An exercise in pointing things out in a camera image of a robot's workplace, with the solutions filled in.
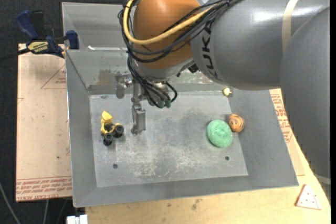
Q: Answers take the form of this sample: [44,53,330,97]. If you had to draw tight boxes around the brown cardboard board red print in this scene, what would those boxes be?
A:
[15,43,307,203]

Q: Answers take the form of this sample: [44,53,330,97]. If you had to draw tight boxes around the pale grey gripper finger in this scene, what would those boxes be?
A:
[136,109,147,133]
[130,109,140,136]

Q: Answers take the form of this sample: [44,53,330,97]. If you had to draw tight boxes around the grey metal bin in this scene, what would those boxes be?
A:
[61,2,300,208]

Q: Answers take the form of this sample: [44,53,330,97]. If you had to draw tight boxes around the green round sponge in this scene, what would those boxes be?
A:
[206,119,234,148]

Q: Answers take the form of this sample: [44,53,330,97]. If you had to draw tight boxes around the yellow toy truck black wheels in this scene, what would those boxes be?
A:
[99,110,125,146]

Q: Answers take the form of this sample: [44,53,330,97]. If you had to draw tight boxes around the orange striped ball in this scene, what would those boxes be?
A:
[227,113,246,133]

